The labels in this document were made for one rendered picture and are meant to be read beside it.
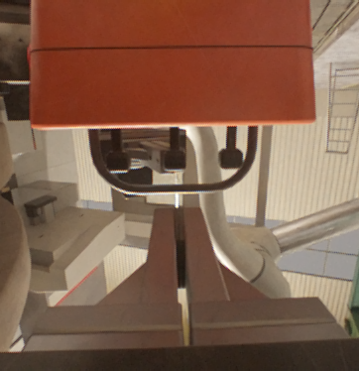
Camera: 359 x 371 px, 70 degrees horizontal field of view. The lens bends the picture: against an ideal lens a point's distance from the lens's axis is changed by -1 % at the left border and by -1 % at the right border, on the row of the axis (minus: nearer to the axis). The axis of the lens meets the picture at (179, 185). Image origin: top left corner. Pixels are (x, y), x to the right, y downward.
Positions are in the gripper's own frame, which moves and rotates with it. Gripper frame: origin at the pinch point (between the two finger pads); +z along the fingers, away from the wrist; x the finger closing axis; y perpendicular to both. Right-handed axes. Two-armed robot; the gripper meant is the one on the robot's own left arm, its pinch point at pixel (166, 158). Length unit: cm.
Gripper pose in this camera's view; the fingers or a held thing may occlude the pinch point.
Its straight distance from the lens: 28.7
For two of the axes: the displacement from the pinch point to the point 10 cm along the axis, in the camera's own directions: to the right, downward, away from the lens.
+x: 9.1, -1.3, 3.8
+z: 4.0, 2.5, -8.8
